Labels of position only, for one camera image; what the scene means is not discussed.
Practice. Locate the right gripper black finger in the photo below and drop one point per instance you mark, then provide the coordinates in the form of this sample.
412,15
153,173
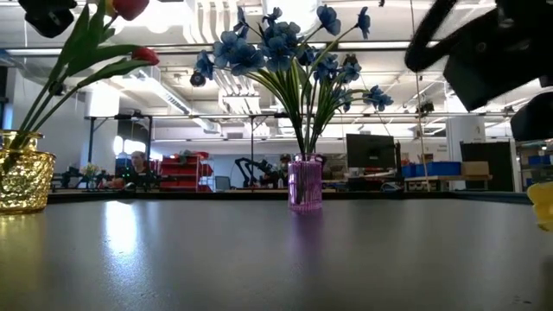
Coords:
533,121

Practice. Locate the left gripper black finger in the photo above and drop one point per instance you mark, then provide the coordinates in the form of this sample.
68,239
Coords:
49,23
47,3

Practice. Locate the red artificial tulip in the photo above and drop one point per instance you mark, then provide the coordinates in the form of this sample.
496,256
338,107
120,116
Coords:
129,8
146,55

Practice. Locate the blue artificial flower bunch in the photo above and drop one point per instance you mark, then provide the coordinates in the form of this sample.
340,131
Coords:
242,54
328,19

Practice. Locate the black background robot arm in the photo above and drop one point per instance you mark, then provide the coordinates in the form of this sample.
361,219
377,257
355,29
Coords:
246,166
69,177

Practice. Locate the pale flowers in vase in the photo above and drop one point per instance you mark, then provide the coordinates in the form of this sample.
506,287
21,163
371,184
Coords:
90,169

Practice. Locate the amber textured glass vase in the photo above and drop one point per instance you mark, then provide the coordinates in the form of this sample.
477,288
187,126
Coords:
26,181

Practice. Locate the pink ribbed glass vase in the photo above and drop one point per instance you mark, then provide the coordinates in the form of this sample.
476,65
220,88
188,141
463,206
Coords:
304,190

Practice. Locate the metal shelf with bins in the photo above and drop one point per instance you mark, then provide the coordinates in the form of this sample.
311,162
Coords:
533,162

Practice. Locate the black cabinet panel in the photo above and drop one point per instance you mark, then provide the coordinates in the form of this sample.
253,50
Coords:
501,164

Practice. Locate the white pillar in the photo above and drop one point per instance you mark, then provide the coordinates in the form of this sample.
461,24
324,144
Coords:
464,138

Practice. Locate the yellow artificial tulip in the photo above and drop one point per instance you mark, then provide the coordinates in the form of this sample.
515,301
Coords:
542,194

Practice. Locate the brown cardboard box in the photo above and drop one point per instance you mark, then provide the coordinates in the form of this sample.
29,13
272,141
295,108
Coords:
475,168

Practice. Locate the wooden top table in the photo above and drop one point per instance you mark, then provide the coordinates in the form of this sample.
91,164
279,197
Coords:
449,177

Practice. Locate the large blue storage bin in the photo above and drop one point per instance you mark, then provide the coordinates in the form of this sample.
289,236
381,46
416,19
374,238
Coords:
438,168

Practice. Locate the small blue storage bin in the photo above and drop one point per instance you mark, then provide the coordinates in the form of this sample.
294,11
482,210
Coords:
408,170

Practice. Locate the black computer monitor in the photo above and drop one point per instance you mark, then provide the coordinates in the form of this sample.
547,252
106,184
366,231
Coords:
369,151

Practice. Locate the person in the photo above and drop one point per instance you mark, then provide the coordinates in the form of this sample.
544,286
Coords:
138,162
284,166

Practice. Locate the red drawer shelving unit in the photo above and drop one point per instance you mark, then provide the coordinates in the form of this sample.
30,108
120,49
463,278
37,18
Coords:
181,168

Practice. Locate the grey chair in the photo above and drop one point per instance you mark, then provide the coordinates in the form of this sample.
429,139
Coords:
222,183

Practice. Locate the white ceiling air duct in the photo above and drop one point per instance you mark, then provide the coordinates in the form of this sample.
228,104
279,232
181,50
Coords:
164,99

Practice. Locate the black gantry frame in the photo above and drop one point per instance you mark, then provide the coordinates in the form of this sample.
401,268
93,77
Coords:
194,116

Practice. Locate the black table edge rail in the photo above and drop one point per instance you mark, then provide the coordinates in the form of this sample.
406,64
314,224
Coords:
216,195

